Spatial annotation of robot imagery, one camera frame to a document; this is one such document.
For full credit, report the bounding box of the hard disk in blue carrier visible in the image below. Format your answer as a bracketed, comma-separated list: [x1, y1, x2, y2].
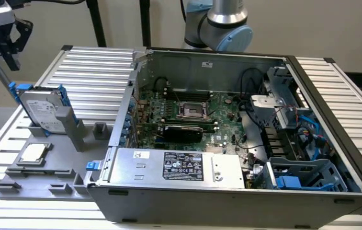
[8, 81, 78, 135]

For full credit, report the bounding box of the blue carrier in disk bay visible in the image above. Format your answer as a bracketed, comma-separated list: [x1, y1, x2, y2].
[278, 175, 303, 190]

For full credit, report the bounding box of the grey disk bay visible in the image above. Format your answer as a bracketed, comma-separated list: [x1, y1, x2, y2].
[262, 156, 350, 193]

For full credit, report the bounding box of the silver CPU chip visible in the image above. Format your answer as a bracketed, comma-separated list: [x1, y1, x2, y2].
[19, 143, 52, 164]

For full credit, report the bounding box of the grey parts rack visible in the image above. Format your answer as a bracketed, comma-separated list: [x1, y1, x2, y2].
[0, 105, 119, 201]

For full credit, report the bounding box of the RAM slot row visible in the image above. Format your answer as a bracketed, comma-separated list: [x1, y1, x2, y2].
[171, 89, 211, 101]

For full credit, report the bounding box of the CPU socket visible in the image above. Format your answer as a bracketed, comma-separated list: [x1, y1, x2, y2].
[175, 101, 210, 121]

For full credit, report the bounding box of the black graphics card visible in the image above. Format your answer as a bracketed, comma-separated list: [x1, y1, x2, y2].
[160, 124, 204, 144]

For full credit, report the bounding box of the silver power supply unit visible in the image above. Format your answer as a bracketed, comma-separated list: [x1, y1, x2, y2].
[108, 147, 244, 189]

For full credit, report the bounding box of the green motherboard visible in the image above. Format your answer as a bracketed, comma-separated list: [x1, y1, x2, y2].
[132, 90, 266, 168]

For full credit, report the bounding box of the grey metal drive cage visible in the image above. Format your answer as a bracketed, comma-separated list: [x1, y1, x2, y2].
[250, 66, 310, 128]

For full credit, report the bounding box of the black open PC case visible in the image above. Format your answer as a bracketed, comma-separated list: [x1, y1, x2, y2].
[84, 46, 362, 225]

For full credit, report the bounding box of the black overhead cable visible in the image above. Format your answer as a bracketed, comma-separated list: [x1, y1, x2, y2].
[16, 0, 84, 5]

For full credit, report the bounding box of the black stand post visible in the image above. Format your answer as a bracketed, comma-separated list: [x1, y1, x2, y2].
[86, 0, 107, 47]
[138, 0, 152, 48]

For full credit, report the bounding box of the short black wire loop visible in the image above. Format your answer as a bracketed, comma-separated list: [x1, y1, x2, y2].
[154, 76, 170, 93]

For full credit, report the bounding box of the long black wire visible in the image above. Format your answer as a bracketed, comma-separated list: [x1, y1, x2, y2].
[239, 68, 270, 99]

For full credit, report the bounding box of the blue data wire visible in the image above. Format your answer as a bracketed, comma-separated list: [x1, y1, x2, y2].
[298, 114, 332, 161]

